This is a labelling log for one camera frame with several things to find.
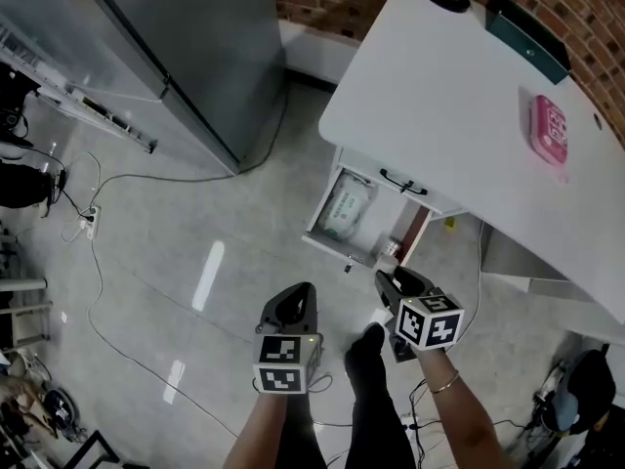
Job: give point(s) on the pink case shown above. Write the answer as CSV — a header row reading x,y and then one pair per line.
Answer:
x,y
549,130

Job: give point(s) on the closed white desk drawer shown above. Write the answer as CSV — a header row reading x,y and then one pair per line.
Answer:
x,y
371,169

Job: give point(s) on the person's right leg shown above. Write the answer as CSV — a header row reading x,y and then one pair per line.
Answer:
x,y
373,389

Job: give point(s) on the metal stool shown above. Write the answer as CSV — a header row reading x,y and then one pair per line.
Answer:
x,y
24,285

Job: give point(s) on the grey refrigerator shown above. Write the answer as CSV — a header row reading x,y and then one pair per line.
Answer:
x,y
195,52

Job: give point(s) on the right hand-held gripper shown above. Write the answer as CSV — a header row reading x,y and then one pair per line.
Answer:
x,y
429,323

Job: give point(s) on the small yellow object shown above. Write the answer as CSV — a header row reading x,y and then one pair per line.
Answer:
x,y
449,223

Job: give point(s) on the white power strip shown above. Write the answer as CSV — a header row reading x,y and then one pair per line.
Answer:
x,y
93,223

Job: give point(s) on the person's left forearm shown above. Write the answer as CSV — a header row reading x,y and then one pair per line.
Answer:
x,y
259,433

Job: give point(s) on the person's left leg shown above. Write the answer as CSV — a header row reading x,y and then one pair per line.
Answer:
x,y
300,433

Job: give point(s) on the small clear jar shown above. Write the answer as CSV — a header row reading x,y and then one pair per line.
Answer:
x,y
390,248

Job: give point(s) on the person's right forearm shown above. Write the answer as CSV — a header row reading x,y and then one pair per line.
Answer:
x,y
464,428

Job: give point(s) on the black bag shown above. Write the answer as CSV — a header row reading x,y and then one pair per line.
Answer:
x,y
24,186

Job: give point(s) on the white desk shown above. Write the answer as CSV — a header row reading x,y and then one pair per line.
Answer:
x,y
439,115

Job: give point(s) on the person's leg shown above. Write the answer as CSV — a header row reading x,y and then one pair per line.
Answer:
x,y
373,389
300,433

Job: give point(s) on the white desk drawer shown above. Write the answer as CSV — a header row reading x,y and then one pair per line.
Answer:
x,y
386,218
371,169

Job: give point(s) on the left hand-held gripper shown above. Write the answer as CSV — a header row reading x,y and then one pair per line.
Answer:
x,y
283,364

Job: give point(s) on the white wipes packet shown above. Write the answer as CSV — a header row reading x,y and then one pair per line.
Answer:
x,y
346,208

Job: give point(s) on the dark green box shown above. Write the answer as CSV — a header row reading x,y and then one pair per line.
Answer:
x,y
525,32

